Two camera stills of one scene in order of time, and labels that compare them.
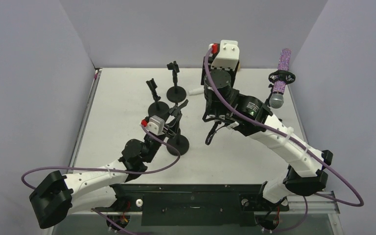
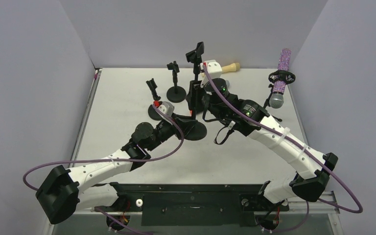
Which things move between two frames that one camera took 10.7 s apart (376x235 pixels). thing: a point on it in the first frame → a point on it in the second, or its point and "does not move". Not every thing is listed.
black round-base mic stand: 175,94 does not move
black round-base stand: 179,141 → 199,128
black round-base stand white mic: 156,108 does not move
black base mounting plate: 197,204 does not move
